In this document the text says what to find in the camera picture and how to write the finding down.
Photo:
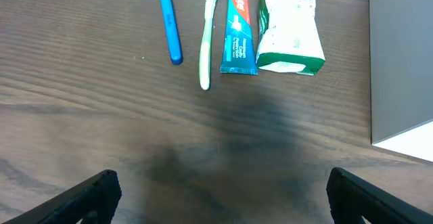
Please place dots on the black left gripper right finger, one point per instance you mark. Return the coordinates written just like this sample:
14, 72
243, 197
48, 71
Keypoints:
354, 200

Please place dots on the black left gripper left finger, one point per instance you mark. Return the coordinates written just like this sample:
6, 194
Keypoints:
94, 200

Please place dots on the blue disposable razor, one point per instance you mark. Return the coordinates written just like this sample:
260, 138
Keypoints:
172, 35

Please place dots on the green and white soap packet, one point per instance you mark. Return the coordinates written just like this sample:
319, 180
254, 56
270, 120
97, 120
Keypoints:
288, 37

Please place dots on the red and teal toothpaste tube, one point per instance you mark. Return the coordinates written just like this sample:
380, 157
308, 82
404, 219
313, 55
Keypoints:
238, 57

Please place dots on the white box with pink interior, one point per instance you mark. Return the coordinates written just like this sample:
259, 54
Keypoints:
401, 76

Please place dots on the green and white toothbrush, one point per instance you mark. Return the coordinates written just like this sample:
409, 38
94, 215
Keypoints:
205, 47

